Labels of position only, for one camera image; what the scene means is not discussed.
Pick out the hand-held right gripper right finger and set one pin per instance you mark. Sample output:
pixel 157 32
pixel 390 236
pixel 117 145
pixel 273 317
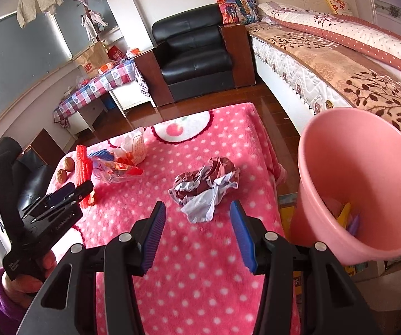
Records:
pixel 244 240

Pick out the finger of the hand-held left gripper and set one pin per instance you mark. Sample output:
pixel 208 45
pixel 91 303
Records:
pixel 80 192
pixel 61 190

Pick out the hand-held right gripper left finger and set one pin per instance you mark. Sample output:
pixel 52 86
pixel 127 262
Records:
pixel 153 237

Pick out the red foam net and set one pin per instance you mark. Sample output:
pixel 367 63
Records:
pixel 83 167

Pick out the clear wrapper with red print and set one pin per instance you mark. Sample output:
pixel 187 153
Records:
pixel 113 171

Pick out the clear bag with orange print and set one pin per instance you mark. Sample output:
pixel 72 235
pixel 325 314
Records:
pixel 134 146

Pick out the maroon and white paper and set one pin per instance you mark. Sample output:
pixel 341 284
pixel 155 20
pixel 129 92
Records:
pixel 200 181

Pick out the yellow plastic wrapper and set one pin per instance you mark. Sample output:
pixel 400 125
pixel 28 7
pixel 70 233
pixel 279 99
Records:
pixel 344 216

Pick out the pink plastic bucket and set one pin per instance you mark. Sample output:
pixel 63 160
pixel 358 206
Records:
pixel 354 153

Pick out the person's left hand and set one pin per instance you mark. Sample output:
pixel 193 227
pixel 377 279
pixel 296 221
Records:
pixel 43 265

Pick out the brown walnut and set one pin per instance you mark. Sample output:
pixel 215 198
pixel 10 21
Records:
pixel 69 164
pixel 62 176

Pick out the black leather sofa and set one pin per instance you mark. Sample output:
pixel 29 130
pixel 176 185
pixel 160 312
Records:
pixel 36 185

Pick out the printed cardboard box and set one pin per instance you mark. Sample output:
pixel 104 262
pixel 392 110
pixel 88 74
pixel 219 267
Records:
pixel 287 213

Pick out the blue items under desk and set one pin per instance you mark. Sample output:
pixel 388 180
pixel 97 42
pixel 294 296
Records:
pixel 108 103

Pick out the checkered cloth side table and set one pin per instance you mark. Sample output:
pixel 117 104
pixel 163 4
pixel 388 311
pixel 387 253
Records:
pixel 92 87

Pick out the white desk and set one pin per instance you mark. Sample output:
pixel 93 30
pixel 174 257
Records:
pixel 130 96

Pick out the orange box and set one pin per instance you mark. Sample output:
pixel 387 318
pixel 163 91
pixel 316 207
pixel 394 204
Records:
pixel 106 66

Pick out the brown paper bag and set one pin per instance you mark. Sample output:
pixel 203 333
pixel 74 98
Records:
pixel 90 61

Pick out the window with grey blind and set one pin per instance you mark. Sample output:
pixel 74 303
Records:
pixel 22 62

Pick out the red bag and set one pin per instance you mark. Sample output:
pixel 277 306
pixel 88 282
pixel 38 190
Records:
pixel 116 54

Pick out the white clothes on rack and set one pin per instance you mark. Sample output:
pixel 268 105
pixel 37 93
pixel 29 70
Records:
pixel 92 24

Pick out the bed with cream headboard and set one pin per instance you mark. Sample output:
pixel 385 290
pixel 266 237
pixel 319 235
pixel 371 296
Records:
pixel 291 73

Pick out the black leather armchair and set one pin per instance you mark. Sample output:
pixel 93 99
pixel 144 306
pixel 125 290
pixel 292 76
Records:
pixel 193 59

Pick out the wooden coat rack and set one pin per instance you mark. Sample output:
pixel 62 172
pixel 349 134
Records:
pixel 88 10

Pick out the beige hanging garment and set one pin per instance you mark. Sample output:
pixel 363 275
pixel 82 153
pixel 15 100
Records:
pixel 36 1

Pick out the bed with floral quilt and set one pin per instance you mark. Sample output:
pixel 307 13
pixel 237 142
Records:
pixel 326 56

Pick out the white and pink quilt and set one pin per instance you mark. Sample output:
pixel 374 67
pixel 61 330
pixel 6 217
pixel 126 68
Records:
pixel 354 35

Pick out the colourful printed cushion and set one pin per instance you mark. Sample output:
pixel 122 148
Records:
pixel 237 7

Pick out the yellow floral pillow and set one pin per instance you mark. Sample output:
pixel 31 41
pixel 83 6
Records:
pixel 338 6

